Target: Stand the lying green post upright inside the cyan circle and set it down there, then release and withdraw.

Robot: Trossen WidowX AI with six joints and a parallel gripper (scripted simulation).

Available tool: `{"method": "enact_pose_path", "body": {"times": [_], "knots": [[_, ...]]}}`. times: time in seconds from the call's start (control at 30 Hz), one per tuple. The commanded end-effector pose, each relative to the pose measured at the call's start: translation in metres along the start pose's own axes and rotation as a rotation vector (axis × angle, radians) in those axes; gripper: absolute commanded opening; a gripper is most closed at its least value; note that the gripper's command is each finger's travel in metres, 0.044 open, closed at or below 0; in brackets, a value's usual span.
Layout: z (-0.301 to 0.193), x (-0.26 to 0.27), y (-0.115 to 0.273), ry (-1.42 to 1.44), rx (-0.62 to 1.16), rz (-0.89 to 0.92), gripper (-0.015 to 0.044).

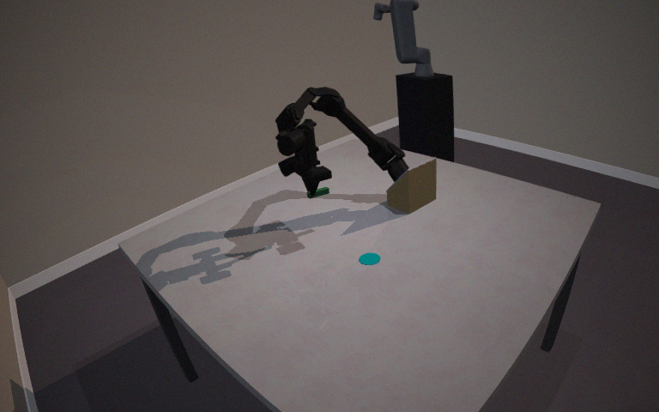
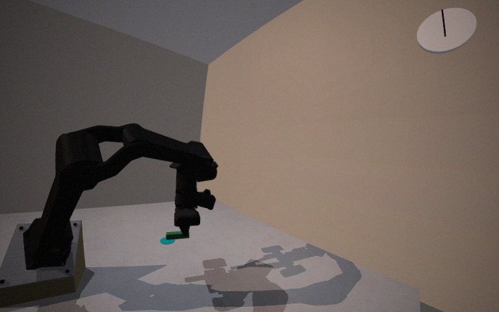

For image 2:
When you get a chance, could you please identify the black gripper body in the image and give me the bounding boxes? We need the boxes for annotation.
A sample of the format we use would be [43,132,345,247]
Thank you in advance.
[174,184,201,227]

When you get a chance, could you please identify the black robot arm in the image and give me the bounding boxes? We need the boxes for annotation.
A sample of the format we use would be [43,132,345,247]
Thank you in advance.
[23,123,218,270]

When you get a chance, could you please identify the cyan flat circle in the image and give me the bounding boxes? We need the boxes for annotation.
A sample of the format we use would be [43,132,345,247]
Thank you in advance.
[160,237,175,244]

